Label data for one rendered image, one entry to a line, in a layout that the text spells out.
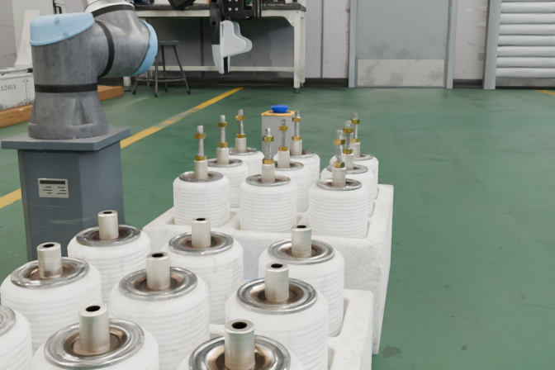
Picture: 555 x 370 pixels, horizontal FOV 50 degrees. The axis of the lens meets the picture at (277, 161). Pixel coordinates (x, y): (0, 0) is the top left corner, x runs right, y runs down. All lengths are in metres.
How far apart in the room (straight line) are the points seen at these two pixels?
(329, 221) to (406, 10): 5.12
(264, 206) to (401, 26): 5.10
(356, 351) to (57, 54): 0.79
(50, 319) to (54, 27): 0.67
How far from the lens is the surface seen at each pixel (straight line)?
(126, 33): 1.27
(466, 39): 6.07
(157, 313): 0.56
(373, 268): 0.93
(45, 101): 1.19
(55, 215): 1.21
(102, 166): 1.19
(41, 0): 4.53
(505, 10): 6.07
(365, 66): 5.96
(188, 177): 1.01
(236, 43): 1.07
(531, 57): 6.16
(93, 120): 1.19
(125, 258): 0.71
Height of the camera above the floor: 0.49
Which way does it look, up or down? 12 degrees down
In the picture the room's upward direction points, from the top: straight up
